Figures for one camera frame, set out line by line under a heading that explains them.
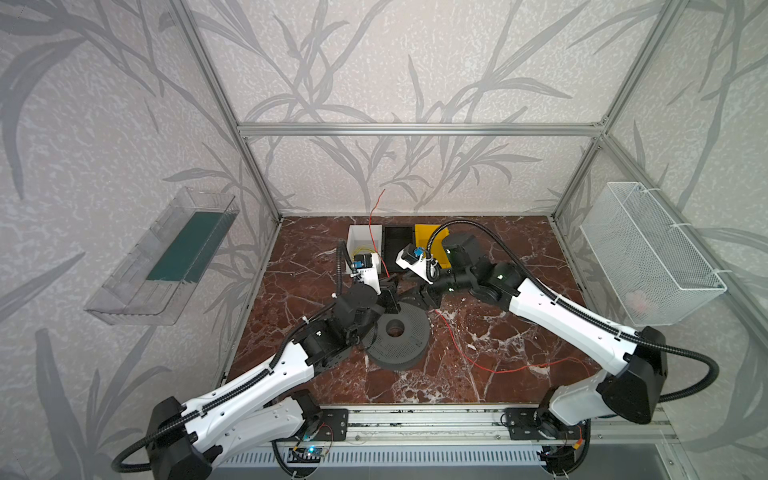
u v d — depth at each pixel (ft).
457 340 2.92
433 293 2.06
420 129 3.07
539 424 2.14
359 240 3.68
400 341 2.71
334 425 2.41
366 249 3.61
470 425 2.48
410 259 1.94
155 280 2.10
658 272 2.02
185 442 1.26
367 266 2.00
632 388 1.28
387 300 2.04
